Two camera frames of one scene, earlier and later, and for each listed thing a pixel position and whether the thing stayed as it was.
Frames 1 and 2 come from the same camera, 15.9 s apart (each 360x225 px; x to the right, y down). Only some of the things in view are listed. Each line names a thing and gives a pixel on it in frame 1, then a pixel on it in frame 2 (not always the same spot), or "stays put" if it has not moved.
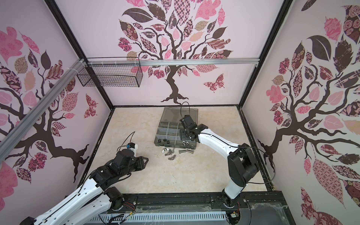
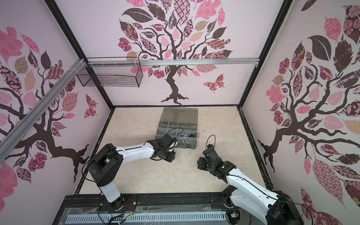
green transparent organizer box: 168,133 stays put
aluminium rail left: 7,142 stays put
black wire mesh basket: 112,71 stays put
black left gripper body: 136,165 -> 168,155
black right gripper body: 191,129 -> 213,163
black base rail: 198,202 stays put
